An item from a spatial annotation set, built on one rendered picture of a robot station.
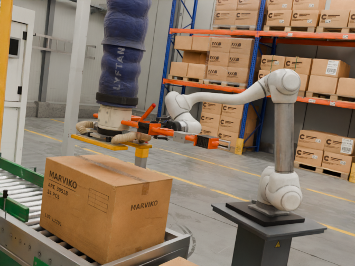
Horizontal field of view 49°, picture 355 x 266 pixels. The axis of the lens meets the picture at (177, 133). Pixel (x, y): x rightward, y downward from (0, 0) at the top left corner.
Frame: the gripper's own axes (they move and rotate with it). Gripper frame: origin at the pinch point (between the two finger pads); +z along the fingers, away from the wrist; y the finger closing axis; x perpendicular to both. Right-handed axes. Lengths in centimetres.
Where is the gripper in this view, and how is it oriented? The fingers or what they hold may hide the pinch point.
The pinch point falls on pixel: (150, 128)
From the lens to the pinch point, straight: 194.5
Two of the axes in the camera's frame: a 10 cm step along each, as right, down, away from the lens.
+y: -1.4, 9.8, 1.2
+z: -6.0, 0.1, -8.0
